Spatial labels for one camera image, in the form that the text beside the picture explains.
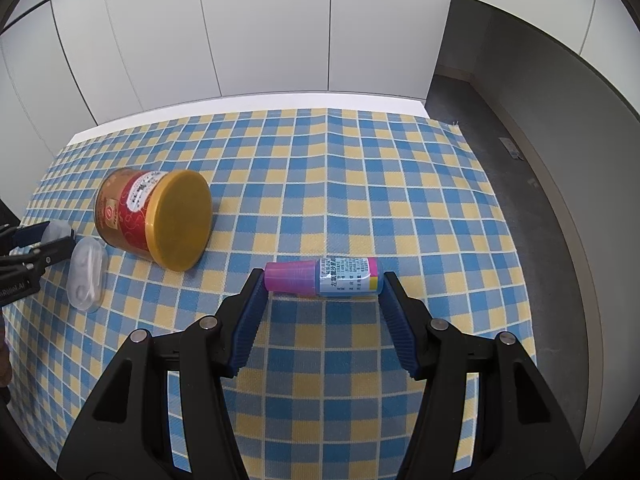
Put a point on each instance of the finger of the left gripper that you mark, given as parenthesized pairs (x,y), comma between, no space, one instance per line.
(12,237)
(22,272)

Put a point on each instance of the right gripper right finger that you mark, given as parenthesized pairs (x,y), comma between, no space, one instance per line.
(521,431)

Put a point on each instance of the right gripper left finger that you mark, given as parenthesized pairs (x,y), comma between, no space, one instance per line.
(122,431)

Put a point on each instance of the light blue plastic case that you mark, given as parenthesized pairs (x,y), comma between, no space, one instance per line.
(55,230)

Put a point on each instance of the clear oval plastic case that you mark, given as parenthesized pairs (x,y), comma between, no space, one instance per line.
(86,274)

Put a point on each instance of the small bottle purple cap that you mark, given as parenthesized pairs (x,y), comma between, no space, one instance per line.
(340,277)

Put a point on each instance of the red gold tin can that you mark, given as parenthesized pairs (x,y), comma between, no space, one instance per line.
(163,216)

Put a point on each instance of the blue yellow checkered tablecloth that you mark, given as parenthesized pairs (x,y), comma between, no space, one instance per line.
(322,395)

